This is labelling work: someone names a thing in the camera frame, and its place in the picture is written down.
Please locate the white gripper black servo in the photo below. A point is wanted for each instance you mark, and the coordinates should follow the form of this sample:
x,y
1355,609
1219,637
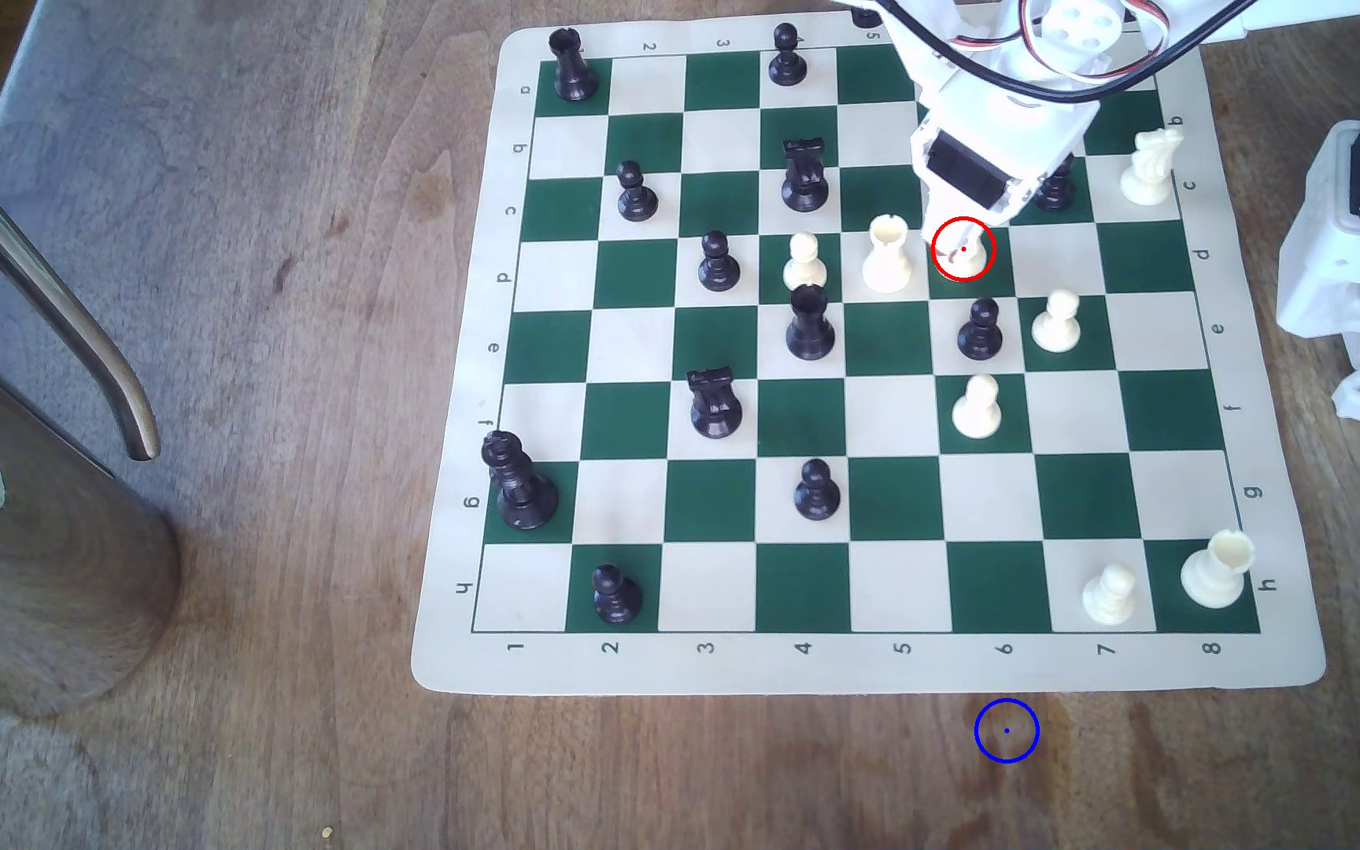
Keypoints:
x,y
968,175

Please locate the white knight chess piece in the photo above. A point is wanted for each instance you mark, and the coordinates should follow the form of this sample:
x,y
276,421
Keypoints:
x,y
966,254
1148,171

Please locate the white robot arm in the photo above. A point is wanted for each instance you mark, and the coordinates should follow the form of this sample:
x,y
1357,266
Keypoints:
x,y
1329,272

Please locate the white rook chess piece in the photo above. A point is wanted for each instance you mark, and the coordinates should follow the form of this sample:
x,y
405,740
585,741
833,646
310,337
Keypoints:
x,y
1214,576
887,260

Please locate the black pawn chess piece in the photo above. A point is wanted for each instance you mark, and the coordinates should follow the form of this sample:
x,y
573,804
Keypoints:
x,y
636,201
788,65
980,337
718,269
616,600
1060,195
817,496

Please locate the white pawn chess piece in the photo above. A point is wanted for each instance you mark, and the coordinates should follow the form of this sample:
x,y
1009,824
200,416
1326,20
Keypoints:
x,y
804,269
1055,328
976,413
1109,600

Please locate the green and white chess mat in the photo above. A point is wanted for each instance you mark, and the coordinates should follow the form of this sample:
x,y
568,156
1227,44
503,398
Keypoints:
x,y
893,496

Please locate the black rook chess piece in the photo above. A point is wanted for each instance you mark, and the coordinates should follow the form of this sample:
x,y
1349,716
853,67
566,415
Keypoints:
x,y
571,71

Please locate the black rook on c4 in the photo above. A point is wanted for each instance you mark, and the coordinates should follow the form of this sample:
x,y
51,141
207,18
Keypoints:
x,y
805,183

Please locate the black rook on f3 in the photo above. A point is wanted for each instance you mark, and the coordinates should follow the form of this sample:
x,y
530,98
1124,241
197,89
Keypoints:
x,y
714,411

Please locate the black queen on g1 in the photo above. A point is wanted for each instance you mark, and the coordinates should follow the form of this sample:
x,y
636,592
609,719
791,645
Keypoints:
x,y
524,496

